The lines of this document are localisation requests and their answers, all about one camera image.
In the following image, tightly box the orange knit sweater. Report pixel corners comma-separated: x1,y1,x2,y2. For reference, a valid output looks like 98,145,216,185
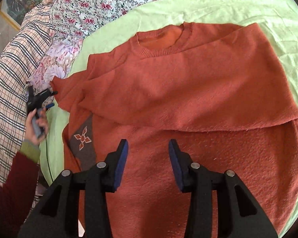
51,23,298,237

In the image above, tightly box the dark red sleeve forearm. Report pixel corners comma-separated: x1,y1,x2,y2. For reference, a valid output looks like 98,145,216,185
0,140,40,237

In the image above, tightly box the person's left hand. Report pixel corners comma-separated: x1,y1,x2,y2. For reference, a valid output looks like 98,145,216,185
25,108,49,146

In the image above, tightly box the purple floral pillow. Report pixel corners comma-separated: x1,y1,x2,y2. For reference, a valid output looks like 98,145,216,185
25,36,83,98

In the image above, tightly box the plaid checkered blanket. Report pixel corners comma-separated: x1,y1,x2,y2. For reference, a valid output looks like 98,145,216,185
0,0,53,185

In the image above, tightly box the light green bed sheet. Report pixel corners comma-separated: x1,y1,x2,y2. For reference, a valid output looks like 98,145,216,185
39,0,298,237

